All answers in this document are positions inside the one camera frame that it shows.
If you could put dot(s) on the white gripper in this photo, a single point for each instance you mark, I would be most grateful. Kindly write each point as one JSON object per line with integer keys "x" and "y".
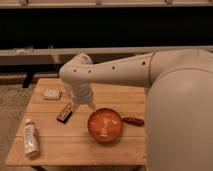
{"x": 80, "y": 94}

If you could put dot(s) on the black orange eraser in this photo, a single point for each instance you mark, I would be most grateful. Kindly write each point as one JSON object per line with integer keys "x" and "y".
{"x": 65, "y": 114}

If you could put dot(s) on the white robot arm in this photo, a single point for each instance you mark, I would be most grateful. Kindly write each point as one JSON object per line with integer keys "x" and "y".
{"x": 179, "y": 106}

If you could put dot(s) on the orange bowl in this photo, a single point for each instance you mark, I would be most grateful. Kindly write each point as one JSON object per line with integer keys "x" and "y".
{"x": 105, "y": 125}

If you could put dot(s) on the dark red snack piece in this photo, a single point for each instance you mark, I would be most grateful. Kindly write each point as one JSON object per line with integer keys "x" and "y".
{"x": 134, "y": 121}

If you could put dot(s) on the wooden slatted table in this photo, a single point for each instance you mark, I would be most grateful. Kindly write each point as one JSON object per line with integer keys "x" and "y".
{"x": 70, "y": 143}

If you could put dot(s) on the white plastic bottle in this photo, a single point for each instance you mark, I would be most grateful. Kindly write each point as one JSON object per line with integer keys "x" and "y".
{"x": 30, "y": 139}

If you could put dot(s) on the white horizontal rail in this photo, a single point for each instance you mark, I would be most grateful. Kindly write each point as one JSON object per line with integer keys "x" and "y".
{"x": 30, "y": 56}

